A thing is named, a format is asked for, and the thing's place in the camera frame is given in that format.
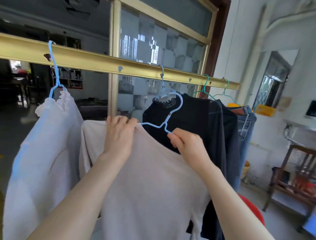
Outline sheer white lace-collar shirt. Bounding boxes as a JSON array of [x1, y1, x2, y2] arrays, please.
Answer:
[[2, 88, 84, 240]]

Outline black shorts with logo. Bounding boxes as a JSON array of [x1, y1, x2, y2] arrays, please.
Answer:
[[186, 100, 240, 240]]

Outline gold clothes rail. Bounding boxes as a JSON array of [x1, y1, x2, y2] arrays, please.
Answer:
[[0, 32, 241, 91]]

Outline indoor wall shelf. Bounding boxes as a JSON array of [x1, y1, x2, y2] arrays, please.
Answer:
[[49, 34, 84, 90]]

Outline red plastic basin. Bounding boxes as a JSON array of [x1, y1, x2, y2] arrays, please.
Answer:
[[237, 194, 266, 227]]

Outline person's left forearm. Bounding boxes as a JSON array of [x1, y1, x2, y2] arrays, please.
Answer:
[[26, 156, 124, 240]]

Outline yellow plastic bucket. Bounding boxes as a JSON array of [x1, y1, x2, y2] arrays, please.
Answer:
[[254, 104, 277, 117]]

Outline teal wire hanger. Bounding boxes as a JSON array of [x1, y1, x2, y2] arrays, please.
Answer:
[[192, 74, 217, 101], [212, 78, 243, 107]]

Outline brown door frame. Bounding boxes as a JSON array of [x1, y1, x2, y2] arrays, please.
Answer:
[[198, 0, 232, 99]]

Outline wooden chair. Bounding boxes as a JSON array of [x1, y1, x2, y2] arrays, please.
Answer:
[[263, 144, 316, 216]]

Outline ceiling lamp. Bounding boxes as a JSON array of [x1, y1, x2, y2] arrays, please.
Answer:
[[63, 0, 100, 20]]

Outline black sheer blouse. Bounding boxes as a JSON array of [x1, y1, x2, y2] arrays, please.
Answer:
[[142, 93, 226, 171]]

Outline person's right hand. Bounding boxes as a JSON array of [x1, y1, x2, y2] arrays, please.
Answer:
[[167, 127, 216, 174]]

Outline blue denim skirt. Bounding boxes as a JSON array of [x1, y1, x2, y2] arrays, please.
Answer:
[[226, 105, 257, 192]]

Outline pale pink blouse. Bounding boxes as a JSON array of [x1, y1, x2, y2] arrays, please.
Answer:
[[79, 120, 213, 240]]

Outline grey sofa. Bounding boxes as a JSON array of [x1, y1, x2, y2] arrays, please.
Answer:
[[75, 98, 109, 121]]

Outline person's right forearm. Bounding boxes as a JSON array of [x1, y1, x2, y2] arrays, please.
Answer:
[[197, 163, 276, 240]]

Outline person's left hand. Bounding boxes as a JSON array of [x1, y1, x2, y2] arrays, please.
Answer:
[[102, 115, 139, 164]]

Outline blue wire hanger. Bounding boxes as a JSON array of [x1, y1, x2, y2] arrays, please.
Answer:
[[140, 92, 184, 134], [158, 65, 177, 98], [48, 40, 67, 99]]

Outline white ornate arch frame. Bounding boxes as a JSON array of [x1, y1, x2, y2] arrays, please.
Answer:
[[236, 0, 316, 107]]

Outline gold framed glass door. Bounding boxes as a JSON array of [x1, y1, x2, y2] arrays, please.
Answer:
[[107, 0, 219, 119]]

